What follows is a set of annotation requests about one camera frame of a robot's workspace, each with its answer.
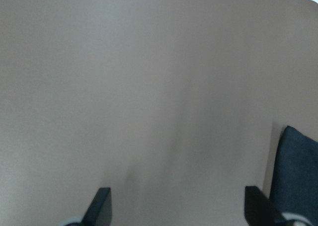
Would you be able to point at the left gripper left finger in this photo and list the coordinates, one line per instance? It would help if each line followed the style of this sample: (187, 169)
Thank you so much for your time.
(99, 211)

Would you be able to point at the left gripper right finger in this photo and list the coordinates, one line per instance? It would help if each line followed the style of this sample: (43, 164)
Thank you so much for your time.
(259, 211)

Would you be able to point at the black t-shirt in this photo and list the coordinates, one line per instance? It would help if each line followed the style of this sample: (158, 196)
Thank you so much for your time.
(294, 186)

